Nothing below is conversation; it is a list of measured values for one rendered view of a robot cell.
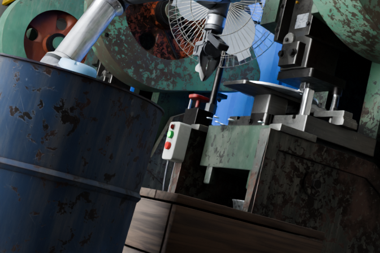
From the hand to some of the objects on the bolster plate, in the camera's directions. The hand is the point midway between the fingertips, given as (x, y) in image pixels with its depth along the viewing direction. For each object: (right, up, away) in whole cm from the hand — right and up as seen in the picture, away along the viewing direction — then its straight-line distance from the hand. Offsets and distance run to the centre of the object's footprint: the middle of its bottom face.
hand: (204, 77), depth 265 cm
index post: (+30, -14, -41) cm, 53 cm away
